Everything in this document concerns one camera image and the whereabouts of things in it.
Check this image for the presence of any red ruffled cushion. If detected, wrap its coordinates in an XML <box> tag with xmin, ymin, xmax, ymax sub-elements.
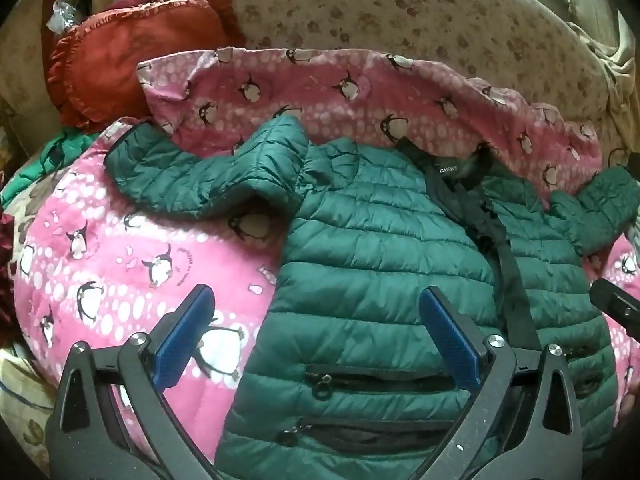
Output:
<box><xmin>44</xmin><ymin>0</ymin><xmax>247</xmax><ymax>133</ymax></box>

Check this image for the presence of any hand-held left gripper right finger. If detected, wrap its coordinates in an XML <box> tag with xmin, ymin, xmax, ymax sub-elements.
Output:
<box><xmin>409</xmin><ymin>286</ymin><xmax>585</xmax><ymax>480</ymax></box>

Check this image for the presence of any beige crumpled cloth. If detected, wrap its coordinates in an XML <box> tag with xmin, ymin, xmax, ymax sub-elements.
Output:
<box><xmin>567</xmin><ymin>20</ymin><xmax>640</xmax><ymax>121</ymax></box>

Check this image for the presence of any clear plastic bag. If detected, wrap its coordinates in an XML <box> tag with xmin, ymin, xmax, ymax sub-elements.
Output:
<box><xmin>46</xmin><ymin>0</ymin><xmax>83</xmax><ymax>33</ymax></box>

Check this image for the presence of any pink penguin print blanket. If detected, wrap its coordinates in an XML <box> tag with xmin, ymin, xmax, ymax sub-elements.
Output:
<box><xmin>12</xmin><ymin>46</ymin><xmax>640</xmax><ymax>443</ymax></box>

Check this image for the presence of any green quilted puffer jacket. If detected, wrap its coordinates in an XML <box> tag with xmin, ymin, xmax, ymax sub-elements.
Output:
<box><xmin>103</xmin><ymin>114</ymin><xmax>635</xmax><ymax>480</ymax></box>

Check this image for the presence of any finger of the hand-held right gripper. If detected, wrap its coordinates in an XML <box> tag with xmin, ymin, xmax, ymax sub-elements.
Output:
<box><xmin>588</xmin><ymin>277</ymin><xmax>640</xmax><ymax>342</ymax></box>

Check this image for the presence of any green cloth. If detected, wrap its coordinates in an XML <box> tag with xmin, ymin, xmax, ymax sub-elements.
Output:
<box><xmin>0</xmin><ymin>127</ymin><xmax>103</xmax><ymax>206</ymax></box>

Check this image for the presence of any dark red cloth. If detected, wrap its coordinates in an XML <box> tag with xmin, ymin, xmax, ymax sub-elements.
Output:
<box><xmin>0</xmin><ymin>212</ymin><xmax>23</xmax><ymax>348</ymax></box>

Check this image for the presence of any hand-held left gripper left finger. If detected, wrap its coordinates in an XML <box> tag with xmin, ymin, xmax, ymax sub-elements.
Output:
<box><xmin>44</xmin><ymin>283</ymin><xmax>222</xmax><ymax>480</ymax></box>

